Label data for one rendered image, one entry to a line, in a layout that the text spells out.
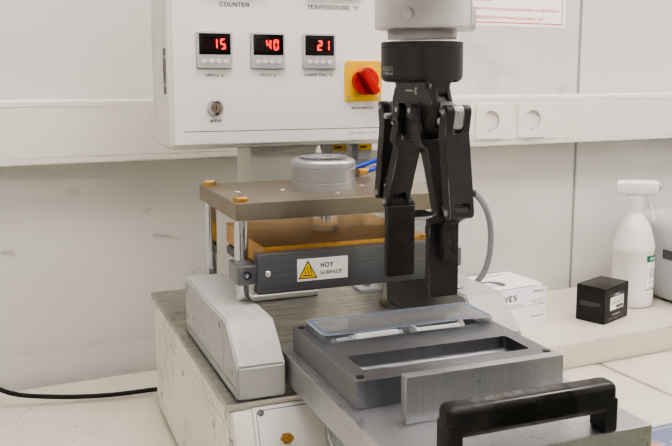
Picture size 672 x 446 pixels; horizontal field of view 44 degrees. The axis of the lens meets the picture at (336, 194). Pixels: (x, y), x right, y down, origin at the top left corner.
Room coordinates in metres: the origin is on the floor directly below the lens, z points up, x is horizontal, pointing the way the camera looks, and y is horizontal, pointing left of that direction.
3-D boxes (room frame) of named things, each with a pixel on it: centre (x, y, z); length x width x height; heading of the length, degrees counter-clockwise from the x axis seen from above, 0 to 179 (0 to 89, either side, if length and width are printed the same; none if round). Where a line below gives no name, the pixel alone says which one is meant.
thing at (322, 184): (1.05, 0.01, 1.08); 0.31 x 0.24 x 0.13; 111
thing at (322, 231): (1.02, 0.01, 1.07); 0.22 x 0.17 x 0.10; 111
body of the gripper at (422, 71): (0.77, -0.08, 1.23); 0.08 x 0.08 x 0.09
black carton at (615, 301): (1.52, -0.50, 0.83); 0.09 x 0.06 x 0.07; 134
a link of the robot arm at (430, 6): (0.80, -0.09, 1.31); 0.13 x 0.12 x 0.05; 113
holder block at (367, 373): (0.77, -0.08, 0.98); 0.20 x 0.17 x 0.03; 111
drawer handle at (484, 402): (0.60, -0.15, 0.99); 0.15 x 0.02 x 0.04; 111
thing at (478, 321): (0.81, -0.06, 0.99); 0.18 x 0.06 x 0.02; 111
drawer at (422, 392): (0.73, -0.10, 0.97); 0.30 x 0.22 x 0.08; 21
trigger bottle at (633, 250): (1.62, -0.59, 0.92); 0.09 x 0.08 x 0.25; 73
